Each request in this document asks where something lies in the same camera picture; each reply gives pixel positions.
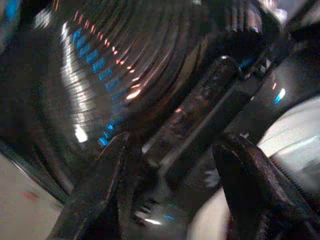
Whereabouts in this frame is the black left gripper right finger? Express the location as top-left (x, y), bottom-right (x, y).
top-left (213, 135), bottom-right (320, 240)

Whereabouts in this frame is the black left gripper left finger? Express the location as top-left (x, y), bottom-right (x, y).
top-left (47, 134), bottom-right (132, 240)

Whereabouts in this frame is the white washing machine body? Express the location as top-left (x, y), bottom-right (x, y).
top-left (0, 96), bottom-right (320, 240)

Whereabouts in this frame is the steel washing machine drum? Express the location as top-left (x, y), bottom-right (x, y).
top-left (0, 0), bottom-right (253, 181)

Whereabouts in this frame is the dark drum lifter rib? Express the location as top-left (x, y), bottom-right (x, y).
top-left (141, 55), bottom-right (254, 173)

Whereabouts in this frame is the dark grey rubber door seal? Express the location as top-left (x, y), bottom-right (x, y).
top-left (239, 44), bottom-right (320, 141)

